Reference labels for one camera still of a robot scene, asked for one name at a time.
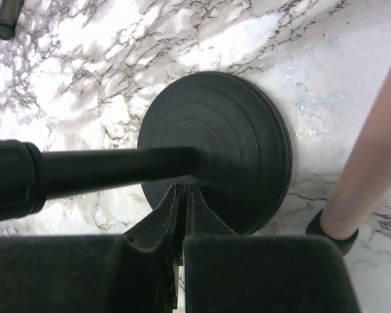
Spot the black round-base mic stand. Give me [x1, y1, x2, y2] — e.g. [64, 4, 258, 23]
[0, 72, 293, 234]

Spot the pink perforated music stand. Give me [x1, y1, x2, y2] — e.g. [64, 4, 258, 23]
[306, 66, 391, 255]

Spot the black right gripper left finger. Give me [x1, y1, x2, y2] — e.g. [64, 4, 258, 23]
[0, 185, 184, 312]

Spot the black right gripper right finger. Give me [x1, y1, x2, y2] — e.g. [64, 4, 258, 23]
[183, 188, 361, 312]

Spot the dark metal drum key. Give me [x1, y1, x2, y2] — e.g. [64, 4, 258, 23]
[0, 0, 24, 40]

